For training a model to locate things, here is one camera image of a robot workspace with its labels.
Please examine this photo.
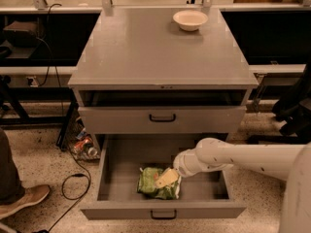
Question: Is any grey drawer cabinet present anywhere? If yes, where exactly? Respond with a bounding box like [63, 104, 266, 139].
[67, 7, 259, 146]

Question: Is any white bowl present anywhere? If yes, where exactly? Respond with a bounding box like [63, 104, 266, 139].
[173, 10, 208, 32]

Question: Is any green jalapeno chip bag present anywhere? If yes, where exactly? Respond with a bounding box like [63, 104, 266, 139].
[137, 167, 182, 200]

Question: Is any black upper drawer handle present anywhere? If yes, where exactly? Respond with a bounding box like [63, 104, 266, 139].
[149, 114, 176, 123]

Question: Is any open grey bottom drawer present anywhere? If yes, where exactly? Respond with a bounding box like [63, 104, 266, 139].
[81, 134, 246, 220]

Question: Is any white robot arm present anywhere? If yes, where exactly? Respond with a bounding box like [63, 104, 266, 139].
[155, 138, 311, 233]

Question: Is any wire basket with cans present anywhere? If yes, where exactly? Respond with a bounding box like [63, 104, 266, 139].
[62, 110, 100, 161]

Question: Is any black drawer handle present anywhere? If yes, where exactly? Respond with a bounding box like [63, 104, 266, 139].
[149, 114, 176, 123]
[150, 210, 177, 220]

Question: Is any black lower drawer handle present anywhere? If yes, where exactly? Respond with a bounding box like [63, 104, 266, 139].
[150, 210, 177, 220]

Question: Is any dark box on shelf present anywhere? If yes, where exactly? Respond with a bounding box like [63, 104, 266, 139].
[3, 20, 45, 48]

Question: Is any black rolling chair base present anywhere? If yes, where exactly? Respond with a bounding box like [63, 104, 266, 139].
[247, 63, 311, 145]

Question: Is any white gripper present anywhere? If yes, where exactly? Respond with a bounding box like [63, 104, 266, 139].
[155, 150, 202, 188]

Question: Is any closed grey upper drawer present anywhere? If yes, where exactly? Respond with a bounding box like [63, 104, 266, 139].
[79, 106, 246, 134]

